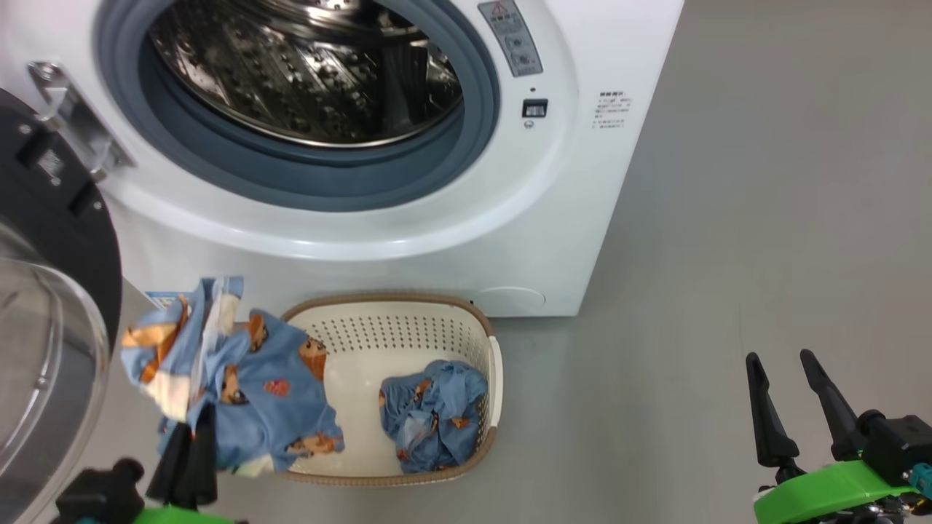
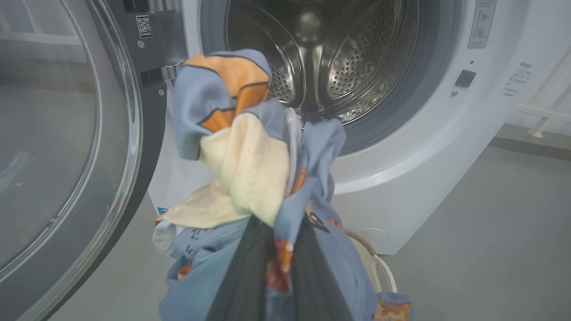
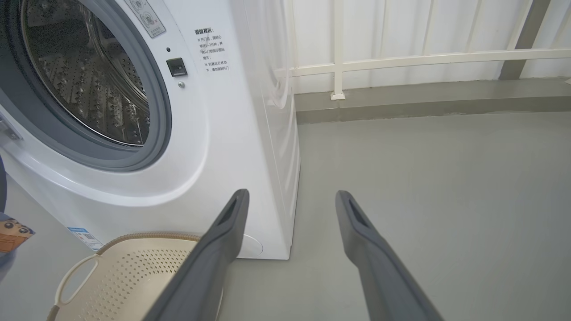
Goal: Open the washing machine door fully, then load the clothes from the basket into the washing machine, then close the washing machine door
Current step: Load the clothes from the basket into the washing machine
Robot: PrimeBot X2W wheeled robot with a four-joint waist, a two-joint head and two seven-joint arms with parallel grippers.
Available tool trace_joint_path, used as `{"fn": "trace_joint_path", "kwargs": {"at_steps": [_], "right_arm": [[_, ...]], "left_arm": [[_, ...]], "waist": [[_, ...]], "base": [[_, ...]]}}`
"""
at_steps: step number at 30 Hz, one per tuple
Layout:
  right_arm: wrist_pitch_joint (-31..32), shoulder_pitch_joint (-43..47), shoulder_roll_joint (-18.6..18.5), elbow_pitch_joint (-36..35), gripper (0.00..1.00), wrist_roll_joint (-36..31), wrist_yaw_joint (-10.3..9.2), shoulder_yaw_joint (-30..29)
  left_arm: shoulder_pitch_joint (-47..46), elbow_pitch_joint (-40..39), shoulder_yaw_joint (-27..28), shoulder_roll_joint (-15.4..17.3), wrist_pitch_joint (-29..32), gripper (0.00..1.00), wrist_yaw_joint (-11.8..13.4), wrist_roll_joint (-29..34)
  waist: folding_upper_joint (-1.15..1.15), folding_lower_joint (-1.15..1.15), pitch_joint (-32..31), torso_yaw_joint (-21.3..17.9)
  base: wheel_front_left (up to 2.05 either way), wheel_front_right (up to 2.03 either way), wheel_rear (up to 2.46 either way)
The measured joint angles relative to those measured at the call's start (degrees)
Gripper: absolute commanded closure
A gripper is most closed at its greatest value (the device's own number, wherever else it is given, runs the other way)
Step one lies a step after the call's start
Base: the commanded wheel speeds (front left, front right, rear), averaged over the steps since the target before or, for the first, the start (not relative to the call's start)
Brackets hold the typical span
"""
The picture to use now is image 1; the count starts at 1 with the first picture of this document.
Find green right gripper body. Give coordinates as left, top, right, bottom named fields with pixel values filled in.
left=753, top=460, right=924, bottom=524

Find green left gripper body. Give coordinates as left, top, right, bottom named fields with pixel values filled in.
left=131, top=506, right=237, bottom=524

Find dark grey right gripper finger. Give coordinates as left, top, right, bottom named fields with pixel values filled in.
left=746, top=353, right=805, bottom=469
left=799, top=349, right=867, bottom=461

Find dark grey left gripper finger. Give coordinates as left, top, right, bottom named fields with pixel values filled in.
left=146, top=422, right=191, bottom=503
left=188, top=402, right=218, bottom=508

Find blue bear-print shirt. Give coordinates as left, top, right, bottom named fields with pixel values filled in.
left=120, top=277, right=344, bottom=477

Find blue bear-print pants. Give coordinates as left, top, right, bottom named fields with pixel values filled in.
left=378, top=360, right=489, bottom=474

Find black round glass washer door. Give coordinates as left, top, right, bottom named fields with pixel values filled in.
left=0, top=87, right=123, bottom=524

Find cream perforated laundry basket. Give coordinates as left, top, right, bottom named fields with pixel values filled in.
left=277, top=293, right=503, bottom=487

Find white front-load washing machine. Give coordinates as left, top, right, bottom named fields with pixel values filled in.
left=0, top=0, right=685, bottom=319

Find metal door hinge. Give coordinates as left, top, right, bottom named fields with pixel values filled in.
left=28, top=62, right=135, bottom=183

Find small printed text label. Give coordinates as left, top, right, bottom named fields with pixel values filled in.
left=593, top=91, right=633, bottom=130

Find grey warning sticker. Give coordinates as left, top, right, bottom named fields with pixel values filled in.
left=478, top=0, right=544, bottom=78

